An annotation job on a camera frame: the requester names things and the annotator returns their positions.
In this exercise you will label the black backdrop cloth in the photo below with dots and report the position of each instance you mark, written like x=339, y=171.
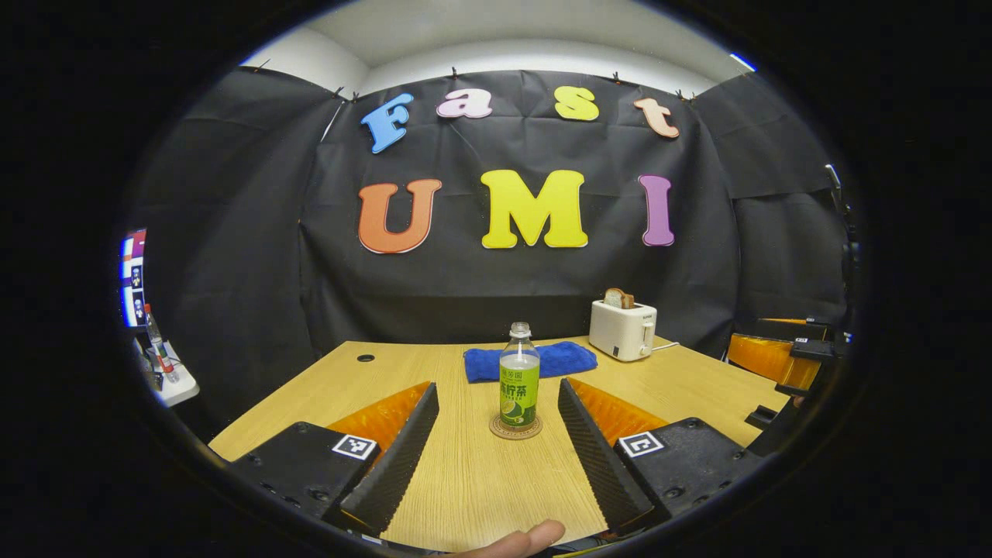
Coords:
x=682, y=287

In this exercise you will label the small red label bottle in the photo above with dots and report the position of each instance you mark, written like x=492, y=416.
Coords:
x=160, y=349

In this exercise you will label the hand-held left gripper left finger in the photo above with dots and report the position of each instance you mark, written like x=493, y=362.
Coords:
x=395, y=469

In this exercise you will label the green label water bottle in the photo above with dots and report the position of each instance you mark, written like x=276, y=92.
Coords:
x=519, y=387

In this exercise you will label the white toaster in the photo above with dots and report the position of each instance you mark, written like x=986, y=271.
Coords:
x=620, y=333

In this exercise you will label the blue folded towel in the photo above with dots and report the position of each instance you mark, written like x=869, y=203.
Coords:
x=558, y=359

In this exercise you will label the white side table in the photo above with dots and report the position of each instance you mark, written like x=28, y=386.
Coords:
x=182, y=387

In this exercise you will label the computer monitor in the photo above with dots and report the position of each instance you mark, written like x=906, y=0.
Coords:
x=133, y=279

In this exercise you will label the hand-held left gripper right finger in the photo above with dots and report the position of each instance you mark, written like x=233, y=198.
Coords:
x=597, y=465

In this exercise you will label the round brown coaster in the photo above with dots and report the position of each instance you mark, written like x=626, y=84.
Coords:
x=515, y=434

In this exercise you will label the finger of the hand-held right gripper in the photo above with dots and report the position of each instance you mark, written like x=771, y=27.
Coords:
x=767, y=360
x=806, y=329

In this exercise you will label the toasted bread slice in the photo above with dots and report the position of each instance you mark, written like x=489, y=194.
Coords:
x=618, y=299

